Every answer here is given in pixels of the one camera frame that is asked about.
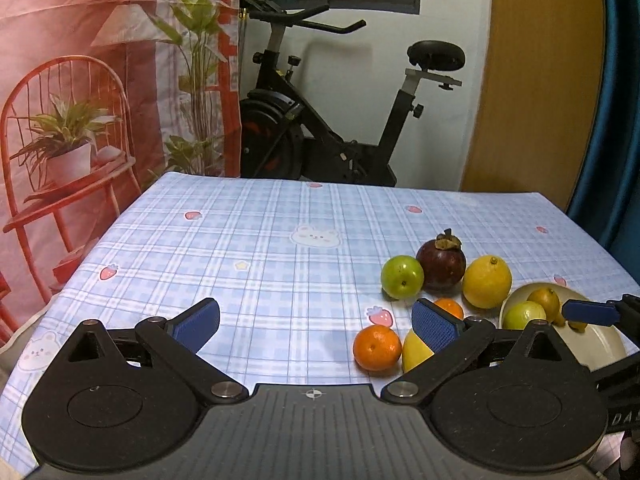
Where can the small orange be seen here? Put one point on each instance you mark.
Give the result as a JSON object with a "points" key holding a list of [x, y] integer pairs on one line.
{"points": [[377, 347], [450, 306], [544, 300]]}

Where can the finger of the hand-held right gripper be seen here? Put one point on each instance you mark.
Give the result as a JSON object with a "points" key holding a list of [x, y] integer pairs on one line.
{"points": [[590, 312], [620, 372]]}

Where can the dark purple mangosteen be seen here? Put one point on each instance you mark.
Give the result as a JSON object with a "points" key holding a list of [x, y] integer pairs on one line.
{"points": [[441, 265]]}

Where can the printed red backdrop cloth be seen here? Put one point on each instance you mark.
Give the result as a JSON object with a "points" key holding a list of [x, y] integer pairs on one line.
{"points": [[75, 60]]}

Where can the brown wooden door panel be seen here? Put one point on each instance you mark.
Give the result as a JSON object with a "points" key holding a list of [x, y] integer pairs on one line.
{"points": [[530, 85]]}

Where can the cream ceramic bowl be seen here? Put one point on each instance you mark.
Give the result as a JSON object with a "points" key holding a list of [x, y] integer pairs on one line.
{"points": [[605, 347]]}

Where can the blue checked tablecloth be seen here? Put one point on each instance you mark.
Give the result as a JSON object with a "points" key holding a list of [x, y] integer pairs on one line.
{"points": [[250, 260]]}

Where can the small green apple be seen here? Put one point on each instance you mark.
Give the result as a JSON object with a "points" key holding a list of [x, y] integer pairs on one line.
{"points": [[522, 315]]}

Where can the blue curtain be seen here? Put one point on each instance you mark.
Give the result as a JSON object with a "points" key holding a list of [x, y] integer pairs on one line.
{"points": [[620, 135]]}

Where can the yellow lemon with stem nub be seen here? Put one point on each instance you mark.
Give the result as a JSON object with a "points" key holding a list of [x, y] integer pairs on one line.
{"points": [[486, 281]]}

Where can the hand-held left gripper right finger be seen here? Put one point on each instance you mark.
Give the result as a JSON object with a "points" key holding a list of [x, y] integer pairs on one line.
{"points": [[435, 327]]}

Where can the large yellow lemon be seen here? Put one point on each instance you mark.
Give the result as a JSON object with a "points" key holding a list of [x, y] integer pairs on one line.
{"points": [[415, 352]]}

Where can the black exercise bike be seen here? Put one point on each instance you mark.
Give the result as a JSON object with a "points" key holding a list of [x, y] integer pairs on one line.
{"points": [[325, 150]]}

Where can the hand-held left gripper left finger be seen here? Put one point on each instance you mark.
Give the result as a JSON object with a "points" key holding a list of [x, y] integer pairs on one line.
{"points": [[197, 324]]}

